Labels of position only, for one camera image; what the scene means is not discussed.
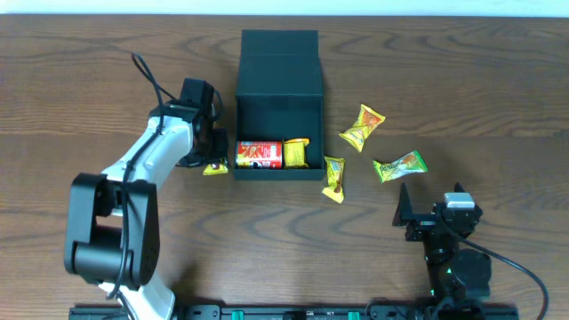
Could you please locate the green pandan cake packet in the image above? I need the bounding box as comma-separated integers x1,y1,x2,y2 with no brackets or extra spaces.
373,150,429,183

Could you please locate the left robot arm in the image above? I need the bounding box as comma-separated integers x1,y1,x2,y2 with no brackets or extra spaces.
63,100,227,319

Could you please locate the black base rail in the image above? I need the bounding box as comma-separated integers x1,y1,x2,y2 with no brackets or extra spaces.
68,302,520,320

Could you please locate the left black cable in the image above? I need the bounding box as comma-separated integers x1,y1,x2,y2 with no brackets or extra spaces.
105,51,179,312

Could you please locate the yellow orange snack packet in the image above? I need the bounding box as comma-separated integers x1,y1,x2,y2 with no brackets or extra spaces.
339,104,386,153

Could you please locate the yellow Apollo cake packet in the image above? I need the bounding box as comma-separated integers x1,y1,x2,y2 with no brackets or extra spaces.
322,156,345,204
203,159,228,176

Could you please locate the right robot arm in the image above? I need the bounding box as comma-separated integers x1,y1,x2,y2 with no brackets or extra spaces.
392,183,492,319

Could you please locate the red Pringles can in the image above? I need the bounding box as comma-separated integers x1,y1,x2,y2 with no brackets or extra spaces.
235,141,284,169

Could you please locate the black open gift box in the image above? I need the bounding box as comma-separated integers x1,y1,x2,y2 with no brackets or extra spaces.
234,29,325,180

